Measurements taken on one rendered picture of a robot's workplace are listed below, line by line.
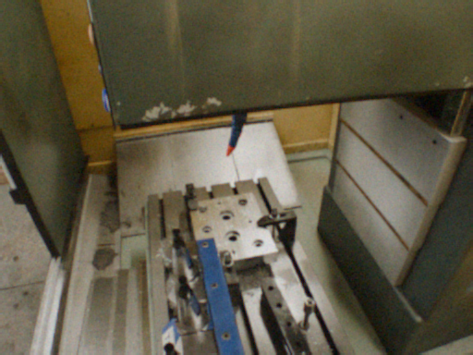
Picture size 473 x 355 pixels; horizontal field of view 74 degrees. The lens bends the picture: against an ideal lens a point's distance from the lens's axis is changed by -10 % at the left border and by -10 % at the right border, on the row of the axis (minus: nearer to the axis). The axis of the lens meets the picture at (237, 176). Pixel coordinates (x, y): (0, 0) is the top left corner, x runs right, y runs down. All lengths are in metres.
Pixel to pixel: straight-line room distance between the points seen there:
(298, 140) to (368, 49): 1.71
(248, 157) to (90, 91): 0.89
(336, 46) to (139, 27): 0.23
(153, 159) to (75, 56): 0.64
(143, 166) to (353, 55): 1.50
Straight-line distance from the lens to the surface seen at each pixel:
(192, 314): 0.60
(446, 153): 0.82
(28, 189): 1.26
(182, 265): 0.66
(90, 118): 1.91
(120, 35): 0.39
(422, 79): 0.54
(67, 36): 1.79
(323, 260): 1.52
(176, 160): 1.83
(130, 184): 1.79
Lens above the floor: 1.76
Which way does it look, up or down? 36 degrees down
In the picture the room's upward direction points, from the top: 2 degrees counter-clockwise
